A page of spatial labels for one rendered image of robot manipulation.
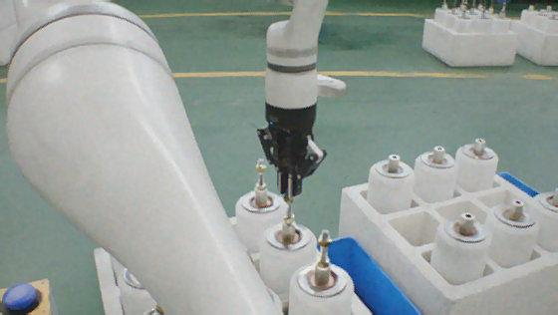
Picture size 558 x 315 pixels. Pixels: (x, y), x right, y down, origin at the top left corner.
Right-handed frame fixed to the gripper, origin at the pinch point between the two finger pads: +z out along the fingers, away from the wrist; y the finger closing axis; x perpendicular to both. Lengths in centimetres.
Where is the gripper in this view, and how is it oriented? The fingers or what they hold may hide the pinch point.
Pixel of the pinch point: (289, 183)
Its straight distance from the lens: 77.5
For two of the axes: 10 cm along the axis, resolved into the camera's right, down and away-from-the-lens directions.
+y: 6.6, 3.4, -6.7
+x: 7.5, -3.0, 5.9
